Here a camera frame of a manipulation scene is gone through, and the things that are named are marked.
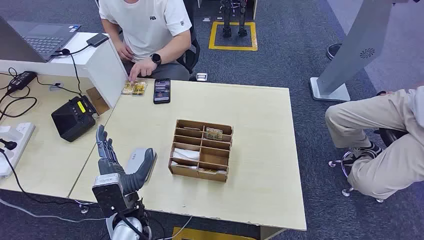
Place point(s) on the person's left hand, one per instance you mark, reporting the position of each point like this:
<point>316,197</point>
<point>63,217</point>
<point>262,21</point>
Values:
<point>142,69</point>

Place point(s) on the person's right hand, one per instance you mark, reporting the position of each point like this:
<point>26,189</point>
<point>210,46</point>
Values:
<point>125,52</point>

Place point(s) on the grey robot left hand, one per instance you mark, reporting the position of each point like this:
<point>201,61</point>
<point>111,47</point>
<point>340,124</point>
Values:
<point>106,165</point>

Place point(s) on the green gold room key card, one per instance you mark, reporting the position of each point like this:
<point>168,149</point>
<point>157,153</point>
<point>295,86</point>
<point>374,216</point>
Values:
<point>212,171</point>

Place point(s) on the wooden compartment organizer box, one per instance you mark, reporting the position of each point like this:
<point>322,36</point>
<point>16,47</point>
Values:
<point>212,159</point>

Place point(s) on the person's right forearm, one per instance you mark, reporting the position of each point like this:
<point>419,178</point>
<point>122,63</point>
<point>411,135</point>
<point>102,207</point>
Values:
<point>111,31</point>

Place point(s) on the person's left forearm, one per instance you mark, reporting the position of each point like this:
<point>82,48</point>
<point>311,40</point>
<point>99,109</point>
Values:
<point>175,46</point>

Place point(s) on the grey white card reader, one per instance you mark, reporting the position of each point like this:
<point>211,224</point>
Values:
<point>134,158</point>

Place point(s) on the person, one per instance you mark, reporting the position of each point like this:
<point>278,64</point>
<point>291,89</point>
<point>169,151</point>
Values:
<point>374,122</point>
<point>145,30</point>

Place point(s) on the white card stack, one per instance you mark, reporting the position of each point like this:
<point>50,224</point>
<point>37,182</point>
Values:
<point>182,165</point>

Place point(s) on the flat grey card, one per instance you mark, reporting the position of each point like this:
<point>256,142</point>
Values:
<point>192,128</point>

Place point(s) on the small gold patterned card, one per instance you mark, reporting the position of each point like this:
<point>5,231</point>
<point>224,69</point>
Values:
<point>214,133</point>

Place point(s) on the black wristwatch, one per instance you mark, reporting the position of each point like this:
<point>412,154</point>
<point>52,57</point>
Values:
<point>155,58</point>

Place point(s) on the black smartphone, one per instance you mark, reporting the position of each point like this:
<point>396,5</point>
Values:
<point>161,91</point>

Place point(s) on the white counter box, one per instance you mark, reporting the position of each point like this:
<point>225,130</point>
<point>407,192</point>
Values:
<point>102,71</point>

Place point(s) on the black external drive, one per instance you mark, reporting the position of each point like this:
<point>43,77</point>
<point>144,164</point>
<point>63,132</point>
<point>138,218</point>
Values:
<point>97,40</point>

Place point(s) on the desk caster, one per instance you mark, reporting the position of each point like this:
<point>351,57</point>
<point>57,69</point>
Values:
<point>84,209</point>

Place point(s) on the brown cardboard piece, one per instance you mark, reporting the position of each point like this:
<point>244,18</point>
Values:
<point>98,101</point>

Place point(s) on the black terminal with yellow display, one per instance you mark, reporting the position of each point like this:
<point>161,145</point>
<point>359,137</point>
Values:
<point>71,121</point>

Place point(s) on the small metal floor plate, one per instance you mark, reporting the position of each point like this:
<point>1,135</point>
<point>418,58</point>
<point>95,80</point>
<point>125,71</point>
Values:
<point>201,77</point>

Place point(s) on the small white clip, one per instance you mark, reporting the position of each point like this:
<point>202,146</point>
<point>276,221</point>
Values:
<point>56,86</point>

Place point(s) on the folded white paper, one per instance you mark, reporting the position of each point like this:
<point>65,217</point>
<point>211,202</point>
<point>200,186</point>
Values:
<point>185,154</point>

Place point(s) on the dark grey laptop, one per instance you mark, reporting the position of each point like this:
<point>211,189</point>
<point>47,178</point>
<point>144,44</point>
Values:
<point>43,39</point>

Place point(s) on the yellow floor tape square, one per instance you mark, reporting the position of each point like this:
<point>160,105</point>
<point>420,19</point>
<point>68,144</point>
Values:
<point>232,48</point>

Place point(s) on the white power strip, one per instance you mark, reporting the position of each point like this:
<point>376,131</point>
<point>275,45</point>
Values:
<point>15,142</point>

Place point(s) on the black humanoid robot legs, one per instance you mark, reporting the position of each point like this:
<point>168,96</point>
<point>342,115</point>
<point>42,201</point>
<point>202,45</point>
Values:
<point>227,20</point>

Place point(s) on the black power plug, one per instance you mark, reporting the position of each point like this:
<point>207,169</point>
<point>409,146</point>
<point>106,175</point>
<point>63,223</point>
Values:
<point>9,144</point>

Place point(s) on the black power adapter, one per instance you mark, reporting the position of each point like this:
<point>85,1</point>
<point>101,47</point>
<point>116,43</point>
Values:
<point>21,80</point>

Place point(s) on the black round floor object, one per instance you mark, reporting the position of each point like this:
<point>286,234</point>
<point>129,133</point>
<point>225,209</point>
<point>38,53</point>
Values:
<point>333,51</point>

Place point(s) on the grey kiosk stand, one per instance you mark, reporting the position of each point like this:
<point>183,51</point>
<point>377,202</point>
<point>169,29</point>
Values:
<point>357,46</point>

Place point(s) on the chrome base stool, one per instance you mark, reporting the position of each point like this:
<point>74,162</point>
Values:
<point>391,136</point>

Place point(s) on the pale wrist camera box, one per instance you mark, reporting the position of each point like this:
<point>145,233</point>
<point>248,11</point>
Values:
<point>107,195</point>

